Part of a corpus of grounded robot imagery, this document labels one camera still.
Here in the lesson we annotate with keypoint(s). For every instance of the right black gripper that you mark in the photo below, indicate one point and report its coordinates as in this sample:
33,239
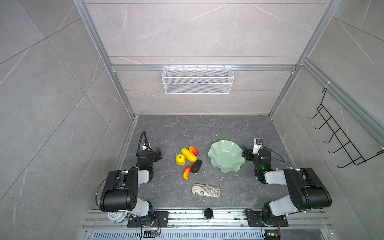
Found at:
248,153

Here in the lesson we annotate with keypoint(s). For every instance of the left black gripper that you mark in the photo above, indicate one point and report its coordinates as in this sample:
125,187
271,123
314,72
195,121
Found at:
156,154

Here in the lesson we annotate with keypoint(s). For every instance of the round yellow fake fruit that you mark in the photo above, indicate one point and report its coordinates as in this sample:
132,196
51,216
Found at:
180,160

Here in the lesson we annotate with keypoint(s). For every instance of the long yellow fake fruit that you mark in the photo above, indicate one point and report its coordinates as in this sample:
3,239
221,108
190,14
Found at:
189,155

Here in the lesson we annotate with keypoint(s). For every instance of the red yellow fake mango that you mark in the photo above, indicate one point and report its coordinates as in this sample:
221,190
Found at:
187,173

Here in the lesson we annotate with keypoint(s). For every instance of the red orange fake mango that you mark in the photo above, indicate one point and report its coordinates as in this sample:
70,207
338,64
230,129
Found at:
193,150

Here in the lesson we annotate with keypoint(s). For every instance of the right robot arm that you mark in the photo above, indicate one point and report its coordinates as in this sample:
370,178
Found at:
306,191

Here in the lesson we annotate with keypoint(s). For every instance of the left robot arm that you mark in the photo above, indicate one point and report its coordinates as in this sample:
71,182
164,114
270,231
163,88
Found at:
119,197

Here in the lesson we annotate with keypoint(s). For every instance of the green wavy fruit bowl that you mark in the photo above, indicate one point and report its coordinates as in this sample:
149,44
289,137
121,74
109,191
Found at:
226,155

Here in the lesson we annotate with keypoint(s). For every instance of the black round knob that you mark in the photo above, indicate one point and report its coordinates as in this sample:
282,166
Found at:
208,214

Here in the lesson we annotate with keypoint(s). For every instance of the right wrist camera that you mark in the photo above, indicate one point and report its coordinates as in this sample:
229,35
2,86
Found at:
258,144

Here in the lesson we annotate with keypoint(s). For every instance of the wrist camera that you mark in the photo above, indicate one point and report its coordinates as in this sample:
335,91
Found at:
147,146
258,144

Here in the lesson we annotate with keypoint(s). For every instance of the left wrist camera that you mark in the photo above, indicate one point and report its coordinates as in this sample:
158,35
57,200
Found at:
147,146

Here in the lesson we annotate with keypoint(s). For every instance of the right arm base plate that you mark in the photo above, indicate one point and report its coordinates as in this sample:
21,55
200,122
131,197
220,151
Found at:
263,219

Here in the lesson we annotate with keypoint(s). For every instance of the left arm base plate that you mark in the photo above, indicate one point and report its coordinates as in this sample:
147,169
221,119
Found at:
152,220

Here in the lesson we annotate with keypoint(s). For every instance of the white wire mesh basket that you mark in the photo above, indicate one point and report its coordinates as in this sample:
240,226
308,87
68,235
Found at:
197,80

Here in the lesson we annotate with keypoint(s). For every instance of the black wire hook rack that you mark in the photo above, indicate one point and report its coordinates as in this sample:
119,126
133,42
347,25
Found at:
346,145

